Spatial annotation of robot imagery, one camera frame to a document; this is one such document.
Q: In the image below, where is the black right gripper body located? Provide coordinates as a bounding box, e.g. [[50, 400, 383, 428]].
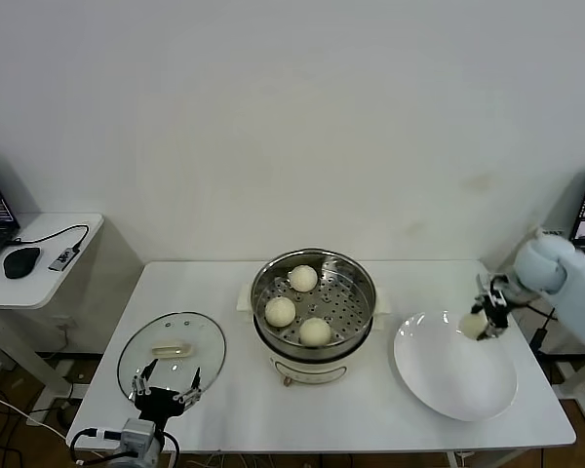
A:
[[485, 292, 511, 333]]

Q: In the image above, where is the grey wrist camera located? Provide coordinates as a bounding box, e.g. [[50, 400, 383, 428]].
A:
[[475, 272, 516, 303], [121, 417, 157, 454]]

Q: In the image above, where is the white steamed baozi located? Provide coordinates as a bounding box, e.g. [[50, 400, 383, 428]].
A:
[[264, 296, 297, 329], [457, 313, 488, 340], [298, 317, 332, 348], [287, 264, 319, 293]]

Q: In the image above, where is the black stick tool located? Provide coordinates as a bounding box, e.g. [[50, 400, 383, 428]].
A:
[[529, 311, 555, 352]]

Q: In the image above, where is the white round plate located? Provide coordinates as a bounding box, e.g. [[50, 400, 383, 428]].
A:
[[393, 310, 518, 423]]

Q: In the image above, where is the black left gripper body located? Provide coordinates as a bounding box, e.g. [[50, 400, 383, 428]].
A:
[[134, 385, 187, 426]]

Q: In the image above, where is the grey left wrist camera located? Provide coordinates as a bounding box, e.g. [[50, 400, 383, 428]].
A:
[[121, 417, 157, 454]]

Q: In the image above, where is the black usb hub cable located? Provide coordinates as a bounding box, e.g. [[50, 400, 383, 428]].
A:
[[7, 223, 90, 254]]

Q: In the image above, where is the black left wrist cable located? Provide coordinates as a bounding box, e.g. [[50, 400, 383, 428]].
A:
[[66, 426, 181, 468]]

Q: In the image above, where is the grey usb hub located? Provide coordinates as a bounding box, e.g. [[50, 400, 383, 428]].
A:
[[47, 247, 78, 273]]

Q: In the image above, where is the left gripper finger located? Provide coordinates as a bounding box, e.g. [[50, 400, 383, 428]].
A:
[[129, 359, 160, 396], [173, 366, 204, 406]]

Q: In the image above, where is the white floor cable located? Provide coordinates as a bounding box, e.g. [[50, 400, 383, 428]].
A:
[[0, 382, 74, 438]]

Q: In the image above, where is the round glass pot lid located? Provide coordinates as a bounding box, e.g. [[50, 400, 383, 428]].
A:
[[116, 311, 227, 409]]

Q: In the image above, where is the perforated steel steamer basket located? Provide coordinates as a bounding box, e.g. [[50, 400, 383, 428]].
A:
[[236, 249, 391, 353]]

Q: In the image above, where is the black computer mouse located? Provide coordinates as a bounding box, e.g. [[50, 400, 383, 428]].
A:
[[2, 247, 41, 280]]

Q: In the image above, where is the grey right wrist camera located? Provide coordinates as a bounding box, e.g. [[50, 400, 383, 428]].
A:
[[475, 272, 516, 303]]

